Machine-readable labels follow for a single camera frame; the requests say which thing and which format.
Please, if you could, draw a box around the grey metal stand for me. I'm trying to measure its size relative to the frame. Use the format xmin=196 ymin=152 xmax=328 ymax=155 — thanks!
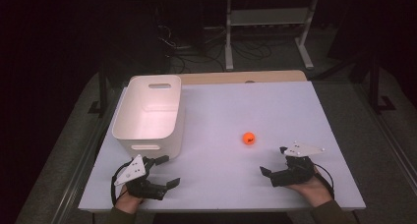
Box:
xmin=224 ymin=0 xmax=321 ymax=72

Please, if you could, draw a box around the person's right hand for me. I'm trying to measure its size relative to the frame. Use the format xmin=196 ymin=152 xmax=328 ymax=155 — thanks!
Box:
xmin=286 ymin=166 xmax=333 ymax=208

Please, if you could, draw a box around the orange ball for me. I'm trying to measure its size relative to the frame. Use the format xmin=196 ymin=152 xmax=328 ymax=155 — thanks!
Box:
xmin=242 ymin=132 xmax=257 ymax=145

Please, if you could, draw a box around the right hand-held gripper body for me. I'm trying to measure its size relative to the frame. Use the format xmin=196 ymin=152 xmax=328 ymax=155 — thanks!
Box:
xmin=269 ymin=140 xmax=326 ymax=189

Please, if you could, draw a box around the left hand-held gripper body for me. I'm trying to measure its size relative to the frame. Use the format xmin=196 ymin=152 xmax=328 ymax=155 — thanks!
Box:
xmin=113 ymin=154 xmax=169 ymax=201

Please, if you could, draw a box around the white plastic bin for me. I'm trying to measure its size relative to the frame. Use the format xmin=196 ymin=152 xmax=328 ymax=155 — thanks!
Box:
xmin=111 ymin=74 xmax=186 ymax=160

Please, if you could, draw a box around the tangle of black floor cables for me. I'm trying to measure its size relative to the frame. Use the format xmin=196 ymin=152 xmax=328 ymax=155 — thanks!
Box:
xmin=156 ymin=24 xmax=273 ymax=74

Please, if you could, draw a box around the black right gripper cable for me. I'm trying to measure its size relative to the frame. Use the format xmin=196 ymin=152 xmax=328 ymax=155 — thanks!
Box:
xmin=314 ymin=164 xmax=335 ymax=199

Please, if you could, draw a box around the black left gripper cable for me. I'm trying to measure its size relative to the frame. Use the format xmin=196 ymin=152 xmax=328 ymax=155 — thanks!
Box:
xmin=110 ymin=160 xmax=133 ymax=207

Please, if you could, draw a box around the black floor stand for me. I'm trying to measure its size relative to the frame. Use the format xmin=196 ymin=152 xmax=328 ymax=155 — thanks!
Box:
xmin=88 ymin=61 xmax=110 ymax=118
xmin=367 ymin=53 xmax=397 ymax=114

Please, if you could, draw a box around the light wooden board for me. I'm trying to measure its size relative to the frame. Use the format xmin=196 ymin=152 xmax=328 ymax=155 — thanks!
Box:
xmin=179 ymin=70 xmax=308 ymax=86

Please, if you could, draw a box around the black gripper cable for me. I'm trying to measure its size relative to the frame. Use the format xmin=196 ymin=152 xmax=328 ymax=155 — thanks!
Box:
xmin=314 ymin=164 xmax=335 ymax=199
xmin=110 ymin=160 xmax=133 ymax=207

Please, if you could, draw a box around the person's left hand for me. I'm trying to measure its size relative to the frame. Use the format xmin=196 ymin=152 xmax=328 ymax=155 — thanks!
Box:
xmin=115 ymin=185 xmax=144 ymax=215

